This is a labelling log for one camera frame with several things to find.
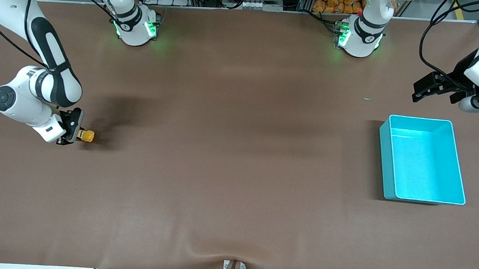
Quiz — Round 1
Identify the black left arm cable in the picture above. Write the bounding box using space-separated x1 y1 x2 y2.
417 0 479 89

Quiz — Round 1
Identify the teal plastic bin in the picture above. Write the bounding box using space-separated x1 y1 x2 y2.
375 114 471 206

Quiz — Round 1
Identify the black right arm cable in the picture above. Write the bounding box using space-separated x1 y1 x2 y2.
0 0 121 73

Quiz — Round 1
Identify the orange snack bags pile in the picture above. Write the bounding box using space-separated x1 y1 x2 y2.
312 0 367 16

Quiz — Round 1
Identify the white terminal block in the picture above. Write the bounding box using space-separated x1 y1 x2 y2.
242 0 283 12

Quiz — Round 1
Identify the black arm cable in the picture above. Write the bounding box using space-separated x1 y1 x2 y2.
417 0 479 89
0 0 121 73

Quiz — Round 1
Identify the brown table mat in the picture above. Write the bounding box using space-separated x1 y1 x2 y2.
0 0 479 269

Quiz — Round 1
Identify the yellow beetle toy car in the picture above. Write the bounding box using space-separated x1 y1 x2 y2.
76 129 95 143

